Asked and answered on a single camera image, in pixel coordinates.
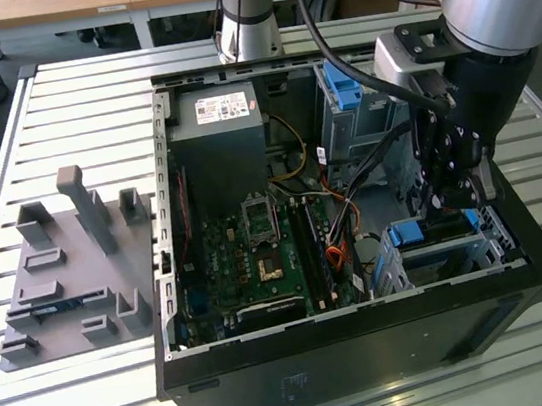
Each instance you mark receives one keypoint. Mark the green motherboard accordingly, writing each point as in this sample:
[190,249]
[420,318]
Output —
[229,264]

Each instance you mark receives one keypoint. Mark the grey parts rack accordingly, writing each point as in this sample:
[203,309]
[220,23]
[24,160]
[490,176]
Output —
[71,251]

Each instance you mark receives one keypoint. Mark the metal disk bay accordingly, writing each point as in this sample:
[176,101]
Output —
[440,260]

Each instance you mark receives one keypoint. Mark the hard disk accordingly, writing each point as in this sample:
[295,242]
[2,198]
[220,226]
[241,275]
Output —
[407,234]

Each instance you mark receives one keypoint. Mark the RAM stick in rack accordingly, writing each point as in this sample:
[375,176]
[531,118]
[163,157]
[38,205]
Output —
[56,309]

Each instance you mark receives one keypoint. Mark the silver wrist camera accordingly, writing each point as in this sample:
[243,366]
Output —
[393,64]

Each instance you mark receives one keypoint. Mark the CPU socket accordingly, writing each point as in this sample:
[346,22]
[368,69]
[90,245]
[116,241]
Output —
[259,217]

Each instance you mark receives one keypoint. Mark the black open PC case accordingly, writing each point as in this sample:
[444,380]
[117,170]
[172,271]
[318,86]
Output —
[324,362]

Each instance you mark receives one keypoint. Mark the black RAM slot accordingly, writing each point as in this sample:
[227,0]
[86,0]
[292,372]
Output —
[319,252]
[301,254]

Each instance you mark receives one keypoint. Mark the metal drive cage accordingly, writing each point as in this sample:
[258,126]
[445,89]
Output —
[366,124]

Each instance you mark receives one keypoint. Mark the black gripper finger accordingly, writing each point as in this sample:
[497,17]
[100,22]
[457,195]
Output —
[428,155]
[468,170]

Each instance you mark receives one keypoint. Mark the grey power supply unit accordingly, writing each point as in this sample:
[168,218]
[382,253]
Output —
[218,150]

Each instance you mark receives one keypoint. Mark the gold chipset heatsink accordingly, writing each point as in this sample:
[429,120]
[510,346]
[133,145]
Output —
[270,269]

